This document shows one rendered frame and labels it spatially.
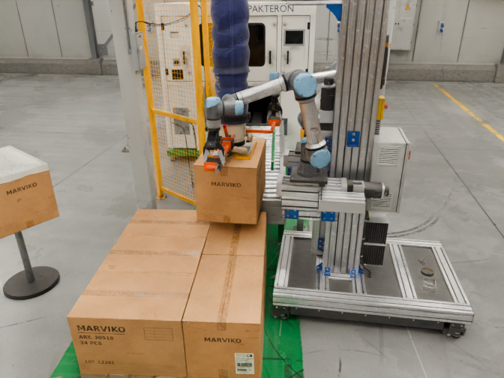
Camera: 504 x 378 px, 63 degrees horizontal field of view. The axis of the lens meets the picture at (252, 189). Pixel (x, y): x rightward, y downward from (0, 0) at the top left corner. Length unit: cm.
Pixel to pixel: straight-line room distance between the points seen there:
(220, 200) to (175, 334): 88
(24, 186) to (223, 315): 160
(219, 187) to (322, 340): 119
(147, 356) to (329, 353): 112
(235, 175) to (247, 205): 22
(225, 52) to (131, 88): 143
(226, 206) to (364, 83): 112
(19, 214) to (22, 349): 87
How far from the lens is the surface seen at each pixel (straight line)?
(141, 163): 402
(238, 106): 216
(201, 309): 227
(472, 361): 304
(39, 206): 316
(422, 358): 294
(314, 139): 230
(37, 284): 366
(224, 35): 258
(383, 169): 267
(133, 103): 386
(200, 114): 378
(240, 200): 265
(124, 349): 245
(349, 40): 251
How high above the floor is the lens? 202
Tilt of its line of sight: 25 degrees down
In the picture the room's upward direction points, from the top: 1 degrees counter-clockwise
